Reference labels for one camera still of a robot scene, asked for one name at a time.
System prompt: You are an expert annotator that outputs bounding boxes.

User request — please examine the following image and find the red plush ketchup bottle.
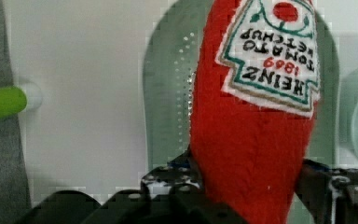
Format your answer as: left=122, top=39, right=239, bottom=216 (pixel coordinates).
left=189, top=0, right=321, bottom=224

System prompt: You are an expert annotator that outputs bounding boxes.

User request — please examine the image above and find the green oval strainer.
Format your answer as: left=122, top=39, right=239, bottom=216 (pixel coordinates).
left=143, top=0, right=338, bottom=170

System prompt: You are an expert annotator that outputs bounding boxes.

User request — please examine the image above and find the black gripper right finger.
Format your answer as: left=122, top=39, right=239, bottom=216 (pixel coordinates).
left=296, top=160, right=358, bottom=224

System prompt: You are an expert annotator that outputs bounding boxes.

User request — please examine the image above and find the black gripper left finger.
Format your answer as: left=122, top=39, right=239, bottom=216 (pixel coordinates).
left=140, top=149, right=204, bottom=199

